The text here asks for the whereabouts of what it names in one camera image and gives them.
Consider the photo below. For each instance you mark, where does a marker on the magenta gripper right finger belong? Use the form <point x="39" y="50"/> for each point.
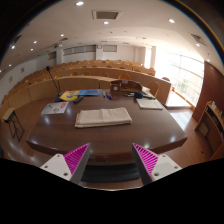
<point x="152" y="166"/>

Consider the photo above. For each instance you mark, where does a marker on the white magazine on table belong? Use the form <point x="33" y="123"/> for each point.
<point x="55" y="108"/>

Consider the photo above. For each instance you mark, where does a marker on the folded beige towel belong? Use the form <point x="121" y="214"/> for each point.
<point x="102" y="117"/>

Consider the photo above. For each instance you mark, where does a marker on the white paper pad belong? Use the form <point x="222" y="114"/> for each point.
<point x="149" y="104"/>

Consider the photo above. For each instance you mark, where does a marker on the yellow and blue booklet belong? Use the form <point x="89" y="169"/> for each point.
<point x="69" y="95"/>

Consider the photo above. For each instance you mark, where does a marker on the wooden bookshelf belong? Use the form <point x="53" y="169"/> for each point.
<point x="211" y="127"/>

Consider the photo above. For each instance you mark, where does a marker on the red and blue markers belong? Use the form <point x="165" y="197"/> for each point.
<point x="108" y="95"/>

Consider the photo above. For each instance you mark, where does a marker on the black remote control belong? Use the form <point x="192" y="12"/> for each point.
<point x="78" y="99"/>

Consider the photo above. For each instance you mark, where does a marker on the wooden desktop organizer box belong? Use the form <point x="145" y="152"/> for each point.
<point x="118" y="86"/>

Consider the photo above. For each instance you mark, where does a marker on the large brown wooden desk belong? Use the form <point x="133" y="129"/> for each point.
<point x="151" y="129"/>

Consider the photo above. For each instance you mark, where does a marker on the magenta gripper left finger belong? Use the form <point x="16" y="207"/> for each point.
<point x="70" y="166"/>

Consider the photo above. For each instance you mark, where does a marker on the black gooseneck microphone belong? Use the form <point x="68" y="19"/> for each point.
<point x="58" y="95"/>

